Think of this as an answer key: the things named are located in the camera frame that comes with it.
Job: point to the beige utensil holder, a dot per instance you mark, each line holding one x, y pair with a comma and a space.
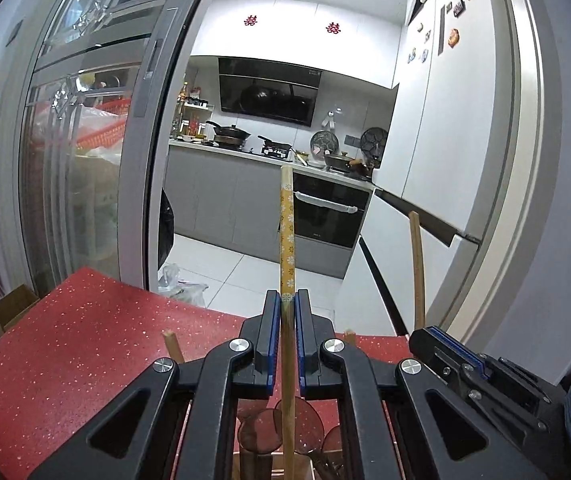
303, 467

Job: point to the sliding glass door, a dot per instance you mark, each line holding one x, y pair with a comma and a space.
90, 185

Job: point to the group of fridge magnets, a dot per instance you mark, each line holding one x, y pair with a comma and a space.
454, 37

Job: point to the red paper decal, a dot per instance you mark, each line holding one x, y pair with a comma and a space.
251, 20
333, 28

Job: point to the white plastic bag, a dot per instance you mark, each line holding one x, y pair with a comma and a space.
180, 285

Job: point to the black range hood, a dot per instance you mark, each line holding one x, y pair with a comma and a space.
265, 92

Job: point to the yellow patterned chopstick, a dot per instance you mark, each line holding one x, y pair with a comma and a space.
286, 230

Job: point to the white refrigerator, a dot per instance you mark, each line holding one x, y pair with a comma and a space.
445, 135

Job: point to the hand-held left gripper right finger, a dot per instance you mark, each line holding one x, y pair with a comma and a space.
299, 340

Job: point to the black garbage bag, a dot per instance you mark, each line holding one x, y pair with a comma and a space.
166, 230

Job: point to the black frying pan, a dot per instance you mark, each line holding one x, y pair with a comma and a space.
273, 141

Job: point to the round metal steamer rack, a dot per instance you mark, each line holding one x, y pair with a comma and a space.
374, 141
324, 143

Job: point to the transparent brown spoon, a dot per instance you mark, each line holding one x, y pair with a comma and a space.
260, 427
332, 442
309, 420

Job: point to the cardboard box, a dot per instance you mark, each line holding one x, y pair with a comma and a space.
13, 305

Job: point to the grey kitchen base cabinet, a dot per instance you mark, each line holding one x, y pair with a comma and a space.
215, 195

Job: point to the cooking pot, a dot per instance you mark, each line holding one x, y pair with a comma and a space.
343, 161

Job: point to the condiment rack with bottles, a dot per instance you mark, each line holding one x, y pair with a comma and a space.
188, 115

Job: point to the white wall cabinets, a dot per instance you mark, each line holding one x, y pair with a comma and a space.
290, 35

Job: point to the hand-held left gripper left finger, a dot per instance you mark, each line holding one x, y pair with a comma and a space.
275, 340

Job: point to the red plastic basket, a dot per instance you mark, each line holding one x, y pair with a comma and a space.
110, 125

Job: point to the built-in black oven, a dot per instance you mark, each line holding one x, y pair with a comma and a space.
330, 215

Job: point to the gas stove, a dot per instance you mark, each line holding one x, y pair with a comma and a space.
275, 151

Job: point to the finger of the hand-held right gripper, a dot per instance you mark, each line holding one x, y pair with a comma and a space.
515, 375
465, 385

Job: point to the black wok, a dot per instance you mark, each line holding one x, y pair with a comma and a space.
228, 132

